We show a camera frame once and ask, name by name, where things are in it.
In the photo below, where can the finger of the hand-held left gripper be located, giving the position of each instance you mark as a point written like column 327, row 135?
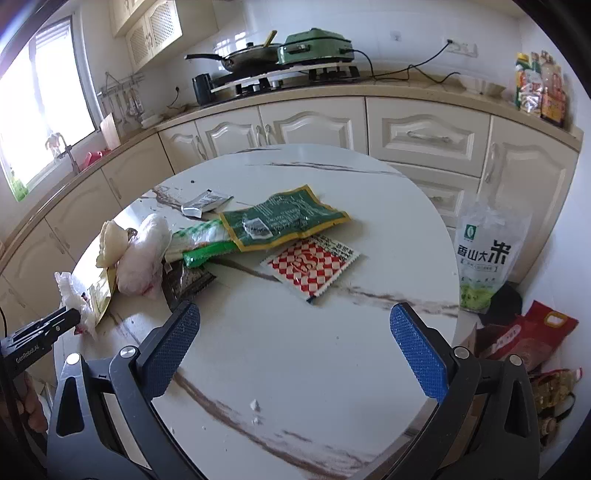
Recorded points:
column 51, row 323

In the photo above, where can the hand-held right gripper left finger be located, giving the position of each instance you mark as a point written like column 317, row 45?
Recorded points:
column 171, row 350

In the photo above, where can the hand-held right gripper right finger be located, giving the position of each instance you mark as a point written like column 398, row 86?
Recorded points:
column 418, row 350

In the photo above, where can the white tissue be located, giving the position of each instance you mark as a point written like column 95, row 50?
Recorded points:
column 69, row 288

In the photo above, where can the person's left hand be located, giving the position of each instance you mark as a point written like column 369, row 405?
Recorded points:
column 30, row 404

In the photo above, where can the yellow green snack packet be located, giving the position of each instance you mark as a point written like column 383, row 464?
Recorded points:
column 102, row 295

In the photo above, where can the dark seaweed packet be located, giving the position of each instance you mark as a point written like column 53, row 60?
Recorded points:
column 187, row 279

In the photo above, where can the white crumpled plastic bag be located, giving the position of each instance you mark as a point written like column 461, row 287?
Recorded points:
column 143, row 258

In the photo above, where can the pale yellow food scrap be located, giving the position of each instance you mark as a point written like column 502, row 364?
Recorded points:
column 113, row 242

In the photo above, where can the green white plastic wrapper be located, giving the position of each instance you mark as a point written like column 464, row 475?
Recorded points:
column 203, row 251

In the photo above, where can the white rice bag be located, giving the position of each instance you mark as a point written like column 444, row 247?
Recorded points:
column 485, row 258

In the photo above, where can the red rice bag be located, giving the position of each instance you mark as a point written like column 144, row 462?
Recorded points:
column 540, row 332

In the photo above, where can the green bottle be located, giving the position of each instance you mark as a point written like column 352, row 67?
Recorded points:
column 18, row 189

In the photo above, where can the red white checkered packet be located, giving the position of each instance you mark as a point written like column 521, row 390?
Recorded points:
column 307, row 267

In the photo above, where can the gold patterned bag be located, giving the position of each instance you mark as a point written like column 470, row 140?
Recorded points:
column 554, row 387

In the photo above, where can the silver torn foil piece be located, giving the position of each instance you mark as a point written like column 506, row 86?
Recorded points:
column 191, row 211

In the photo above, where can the small grey sachet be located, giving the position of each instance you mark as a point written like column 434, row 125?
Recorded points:
column 207, row 199

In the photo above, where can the metal faucet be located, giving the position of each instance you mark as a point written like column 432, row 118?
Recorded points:
column 69, row 154

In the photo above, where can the large green snack wrapper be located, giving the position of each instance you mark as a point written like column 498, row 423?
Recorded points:
column 286, row 212

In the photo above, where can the wooden cutting board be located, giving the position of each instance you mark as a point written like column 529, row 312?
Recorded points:
column 110, row 131

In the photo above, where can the kitchen window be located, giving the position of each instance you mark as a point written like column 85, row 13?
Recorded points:
column 41, row 115

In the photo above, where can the cream lower kitchen cabinets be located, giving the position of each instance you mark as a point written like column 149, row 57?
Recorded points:
column 415, row 134

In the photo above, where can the small white dish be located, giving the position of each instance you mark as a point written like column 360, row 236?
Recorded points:
column 150, row 121

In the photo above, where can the metal utensil rack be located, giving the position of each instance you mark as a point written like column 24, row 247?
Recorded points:
column 124, row 94

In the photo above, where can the black kettle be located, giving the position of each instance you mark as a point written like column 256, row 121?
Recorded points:
column 202, row 90

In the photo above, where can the white bowl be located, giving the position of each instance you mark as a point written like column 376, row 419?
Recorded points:
column 480, row 85

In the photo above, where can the group of condiment bottles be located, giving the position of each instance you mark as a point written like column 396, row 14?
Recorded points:
column 531, row 92

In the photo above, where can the black gas stove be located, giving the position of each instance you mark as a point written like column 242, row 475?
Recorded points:
column 332, row 74

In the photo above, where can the black frying pan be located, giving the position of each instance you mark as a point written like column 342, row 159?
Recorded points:
column 249, row 57

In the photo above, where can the green electric cooker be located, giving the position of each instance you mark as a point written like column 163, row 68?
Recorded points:
column 314, row 48

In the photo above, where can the white wall socket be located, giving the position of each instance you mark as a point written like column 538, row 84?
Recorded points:
column 464, row 47

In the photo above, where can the cream upper wall cabinets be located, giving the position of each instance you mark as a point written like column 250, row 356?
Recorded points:
column 157, row 23

